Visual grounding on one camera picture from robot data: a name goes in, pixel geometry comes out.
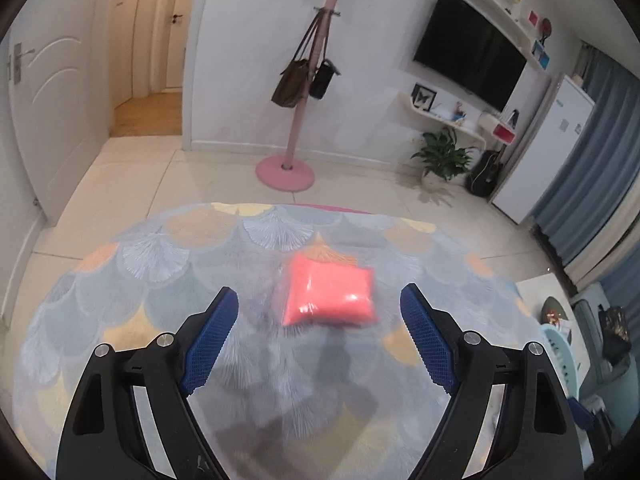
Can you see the black wall television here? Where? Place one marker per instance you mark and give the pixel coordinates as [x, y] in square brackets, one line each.
[462, 45]

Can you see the light blue laundry basket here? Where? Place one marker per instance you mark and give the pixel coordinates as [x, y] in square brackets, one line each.
[563, 358]

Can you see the white standing air conditioner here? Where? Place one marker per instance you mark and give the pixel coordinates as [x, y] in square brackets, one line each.
[547, 144]

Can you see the blue curtain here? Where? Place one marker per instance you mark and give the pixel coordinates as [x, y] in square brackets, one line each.
[603, 165]

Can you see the pink plastic packet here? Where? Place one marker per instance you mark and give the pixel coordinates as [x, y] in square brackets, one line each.
[329, 293]

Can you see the butterfly picture frame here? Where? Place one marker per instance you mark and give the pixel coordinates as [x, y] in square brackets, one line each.
[422, 97]

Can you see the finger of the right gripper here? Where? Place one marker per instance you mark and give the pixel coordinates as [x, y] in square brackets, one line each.
[593, 428]

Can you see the white room door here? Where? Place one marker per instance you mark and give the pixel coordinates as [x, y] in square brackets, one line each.
[57, 127]

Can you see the black hanging bag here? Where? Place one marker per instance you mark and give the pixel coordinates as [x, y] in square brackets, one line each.
[325, 71]

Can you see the green potted plant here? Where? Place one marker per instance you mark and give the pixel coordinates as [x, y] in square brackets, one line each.
[442, 158]

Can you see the red white wall cubby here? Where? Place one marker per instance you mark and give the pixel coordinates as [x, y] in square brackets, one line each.
[493, 129]

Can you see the black acoustic guitar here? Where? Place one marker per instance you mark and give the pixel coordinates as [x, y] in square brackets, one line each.
[483, 178]

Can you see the white curved upper shelf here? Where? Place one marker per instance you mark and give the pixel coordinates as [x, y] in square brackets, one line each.
[523, 22]

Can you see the white lower wall shelf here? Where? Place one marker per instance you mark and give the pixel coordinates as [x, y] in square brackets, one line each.
[476, 138]

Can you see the brown hanging handbag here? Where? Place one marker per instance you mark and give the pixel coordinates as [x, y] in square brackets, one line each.
[293, 79]

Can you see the teal sofa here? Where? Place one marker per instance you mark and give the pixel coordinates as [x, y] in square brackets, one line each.
[617, 385]

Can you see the black gold bag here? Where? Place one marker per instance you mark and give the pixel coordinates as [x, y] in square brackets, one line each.
[616, 339]

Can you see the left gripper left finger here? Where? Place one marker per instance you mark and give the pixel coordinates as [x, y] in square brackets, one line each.
[103, 435]

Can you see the white coffee table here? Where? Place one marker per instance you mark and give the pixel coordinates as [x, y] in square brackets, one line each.
[535, 291]

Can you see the pink coat rack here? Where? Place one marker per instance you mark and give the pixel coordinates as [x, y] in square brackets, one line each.
[285, 172]

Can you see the fan pattern table cloth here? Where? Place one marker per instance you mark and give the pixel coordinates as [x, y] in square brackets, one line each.
[307, 401]

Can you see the dark bowl with items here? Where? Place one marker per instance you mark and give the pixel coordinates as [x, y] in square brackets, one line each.
[552, 312]

